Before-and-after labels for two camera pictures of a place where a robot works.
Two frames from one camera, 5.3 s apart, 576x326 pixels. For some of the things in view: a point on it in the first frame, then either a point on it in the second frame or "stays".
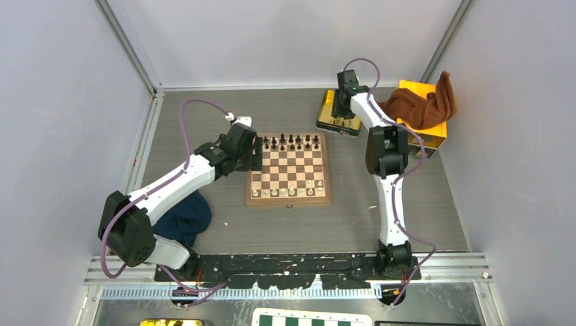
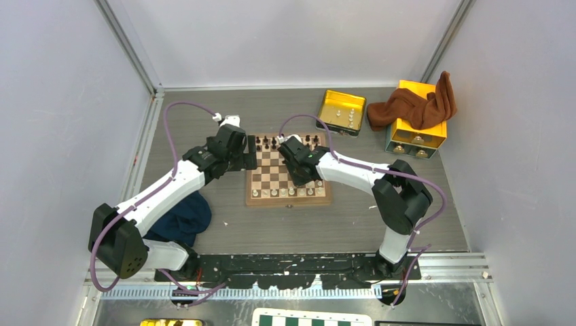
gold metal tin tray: x=350 y=127 stays
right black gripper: x=337 y=113 -> x=297 y=180
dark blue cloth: x=184 y=224 stays
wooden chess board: x=295 y=172 stays
